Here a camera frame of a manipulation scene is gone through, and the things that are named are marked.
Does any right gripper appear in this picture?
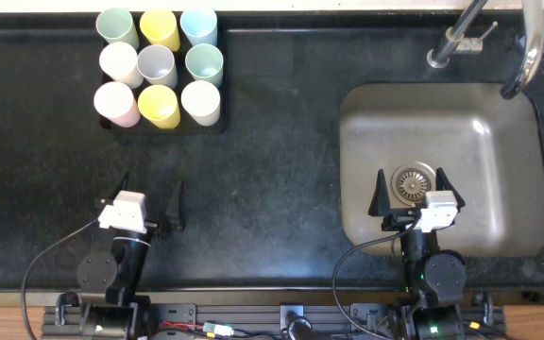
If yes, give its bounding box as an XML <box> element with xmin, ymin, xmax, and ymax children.
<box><xmin>367</xmin><ymin>166</ymin><xmax>467</xmax><ymax>233</ymax></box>

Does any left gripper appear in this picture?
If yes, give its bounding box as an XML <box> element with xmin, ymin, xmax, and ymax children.
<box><xmin>109</xmin><ymin>171</ymin><xmax>188</xmax><ymax>236</ymax></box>

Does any white cup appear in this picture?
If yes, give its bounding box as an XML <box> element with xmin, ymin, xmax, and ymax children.
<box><xmin>179</xmin><ymin>79</ymin><xmax>222</xmax><ymax>128</ymax></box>
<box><xmin>98</xmin><ymin>41</ymin><xmax>145</xmax><ymax>90</ymax></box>

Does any steel sink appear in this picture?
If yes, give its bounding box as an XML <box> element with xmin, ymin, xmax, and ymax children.
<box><xmin>337</xmin><ymin>82</ymin><xmax>544</xmax><ymax>259</ymax></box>

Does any yellow cup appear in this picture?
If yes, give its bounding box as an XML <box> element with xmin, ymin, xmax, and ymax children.
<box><xmin>137</xmin><ymin>84</ymin><xmax>182</xmax><ymax>130</ymax></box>
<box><xmin>139</xmin><ymin>8</ymin><xmax>181</xmax><ymax>52</ymax></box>

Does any black tray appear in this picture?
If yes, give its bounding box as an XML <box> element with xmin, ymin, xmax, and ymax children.
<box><xmin>97</xmin><ymin>8</ymin><xmax>229</xmax><ymax>136</ymax></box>

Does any pink cup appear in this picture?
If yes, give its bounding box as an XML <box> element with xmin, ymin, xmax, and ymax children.
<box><xmin>93</xmin><ymin>80</ymin><xmax>142</xmax><ymax>128</ymax></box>

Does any grey cup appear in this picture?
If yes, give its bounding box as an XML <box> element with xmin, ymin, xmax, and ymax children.
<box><xmin>136</xmin><ymin>43</ymin><xmax>179</xmax><ymax>90</ymax></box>

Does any green cup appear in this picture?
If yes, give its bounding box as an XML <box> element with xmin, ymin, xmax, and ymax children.
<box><xmin>94</xmin><ymin>7</ymin><xmax>140</xmax><ymax>50</ymax></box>
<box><xmin>184</xmin><ymin>42</ymin><xmax>225</xmax><ymax>89</ymax></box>

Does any blue cup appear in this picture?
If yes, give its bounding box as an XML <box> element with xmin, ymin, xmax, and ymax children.
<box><xmin>179</xmin><ymin>6</ymin><xmax>219</xmax><ymax>49</ymax></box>

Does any steel tap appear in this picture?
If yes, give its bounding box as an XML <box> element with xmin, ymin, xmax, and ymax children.
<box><xmin>425</xmin><ymin>0</ymin><xmax>544</xmax><ymax>100</ymax></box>

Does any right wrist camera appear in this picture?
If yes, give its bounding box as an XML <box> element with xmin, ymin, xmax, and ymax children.
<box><xmin>413</xmin><ymin>190</ymin><xmax>459</xmax><ymax>233</ymax></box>

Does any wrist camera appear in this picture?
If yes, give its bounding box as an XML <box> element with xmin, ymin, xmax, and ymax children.
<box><xmin>413</xmin><ymin>190</ymin><xmax>459</xmax><ymax>233</ymax></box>
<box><xmin>97</xmin><ymin>190</ymin><xmax>148</xmax><ymax>234</ymax></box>

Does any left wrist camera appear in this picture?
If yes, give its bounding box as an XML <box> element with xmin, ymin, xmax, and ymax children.
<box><xmin>97</xmin><ymin>190</ymin><xmax>148</xmax><ymax>234</ymax></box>

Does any black cable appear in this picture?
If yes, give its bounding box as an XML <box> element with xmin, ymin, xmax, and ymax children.
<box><xmin>331</xmin><ymin>221</ymin><xmax>419</xmax><ymax>340</ymax></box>
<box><xmin>19</xmin><ymin>217</ymin><xmax>101</xmax><ymax>340</ymax></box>

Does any mounting rail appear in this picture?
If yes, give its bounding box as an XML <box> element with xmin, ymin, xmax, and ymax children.
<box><xmin>40</xmin><ymin>301</ymin><xmax>509</xmax><ymax>340</ymax></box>

